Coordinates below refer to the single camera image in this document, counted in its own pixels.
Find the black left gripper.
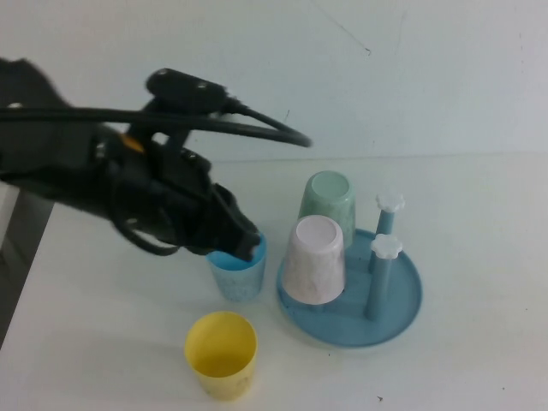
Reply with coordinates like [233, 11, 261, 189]
[92, 123, 262, 263]

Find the blue cup stand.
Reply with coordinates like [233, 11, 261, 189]
[276, 192, 424, 348]

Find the yellow cup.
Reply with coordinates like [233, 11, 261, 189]
[184, 311, 259, 402]

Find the green speckled cup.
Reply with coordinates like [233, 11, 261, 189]
[298, 170, 357, 249]

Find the pink speckled cup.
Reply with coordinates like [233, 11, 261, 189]
[280, 215, 347, 306]

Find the black left camera cable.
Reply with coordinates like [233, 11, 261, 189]
[0, 96, 313, 258]

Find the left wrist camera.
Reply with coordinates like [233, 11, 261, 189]
[144, 67, 241, 117]

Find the blue speckled cup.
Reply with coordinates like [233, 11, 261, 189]
[206, 233, 269, 303]

